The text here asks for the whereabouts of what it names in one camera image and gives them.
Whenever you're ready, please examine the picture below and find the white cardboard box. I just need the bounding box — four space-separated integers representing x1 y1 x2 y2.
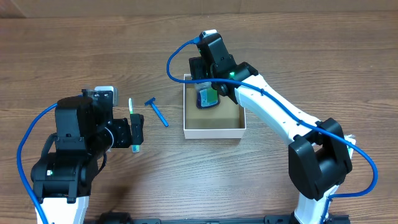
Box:
183 84 247 139

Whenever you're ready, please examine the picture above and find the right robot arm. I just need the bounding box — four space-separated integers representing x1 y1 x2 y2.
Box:
189 30 355 223

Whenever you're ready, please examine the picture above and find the green white soap packet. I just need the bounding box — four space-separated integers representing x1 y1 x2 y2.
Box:
344 134 356 158

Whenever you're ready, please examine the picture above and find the clear soap pump bottle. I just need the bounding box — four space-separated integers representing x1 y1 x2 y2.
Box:
194 82 220 109

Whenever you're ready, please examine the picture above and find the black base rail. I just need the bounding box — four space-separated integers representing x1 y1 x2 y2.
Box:
83 211 352 224

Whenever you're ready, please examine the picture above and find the right blue cable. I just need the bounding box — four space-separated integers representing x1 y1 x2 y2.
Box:
166 36 379 224

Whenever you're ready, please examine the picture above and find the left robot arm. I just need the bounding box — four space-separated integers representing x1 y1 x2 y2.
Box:
30 90 144 223

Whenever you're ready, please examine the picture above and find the blue disposable razor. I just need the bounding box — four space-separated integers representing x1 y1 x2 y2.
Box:
144 97 169 127

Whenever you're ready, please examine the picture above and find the green white toothbrush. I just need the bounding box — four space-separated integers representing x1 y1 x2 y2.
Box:
128 98 140 153

